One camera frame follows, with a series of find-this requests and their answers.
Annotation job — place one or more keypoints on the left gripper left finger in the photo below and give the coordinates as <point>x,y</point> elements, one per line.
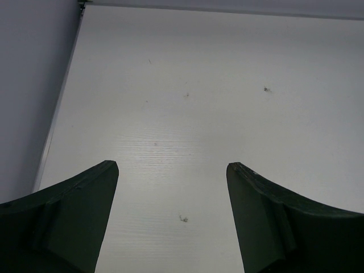
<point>60,228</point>

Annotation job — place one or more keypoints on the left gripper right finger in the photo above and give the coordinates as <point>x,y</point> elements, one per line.
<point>279,230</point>

